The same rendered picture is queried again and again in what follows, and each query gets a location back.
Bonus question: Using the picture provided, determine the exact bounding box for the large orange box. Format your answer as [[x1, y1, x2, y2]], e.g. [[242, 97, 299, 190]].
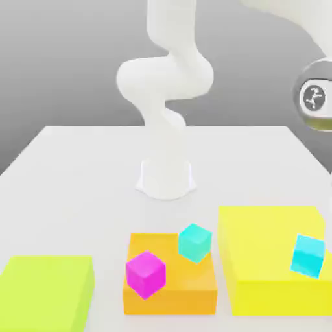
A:
[[123, 233, 218, 316]]

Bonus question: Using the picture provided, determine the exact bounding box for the small cyan cube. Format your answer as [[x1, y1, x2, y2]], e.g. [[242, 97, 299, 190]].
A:
[[290, 233, 326, 279]]

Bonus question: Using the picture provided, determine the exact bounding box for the large lime green box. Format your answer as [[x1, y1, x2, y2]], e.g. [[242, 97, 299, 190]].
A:
[[0, 255, 95, 332]]

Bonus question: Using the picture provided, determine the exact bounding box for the small magenta cube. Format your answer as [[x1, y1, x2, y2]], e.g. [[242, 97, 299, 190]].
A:
[[125, 250, 167, 301]]

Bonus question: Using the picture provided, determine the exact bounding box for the large yellow box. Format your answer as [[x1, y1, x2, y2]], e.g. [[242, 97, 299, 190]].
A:
[[217, 206, 332, 318]]

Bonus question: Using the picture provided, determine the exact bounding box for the small turquoise cube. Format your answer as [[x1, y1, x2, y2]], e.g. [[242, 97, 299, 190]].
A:
[[178, 223, 213, 265]]

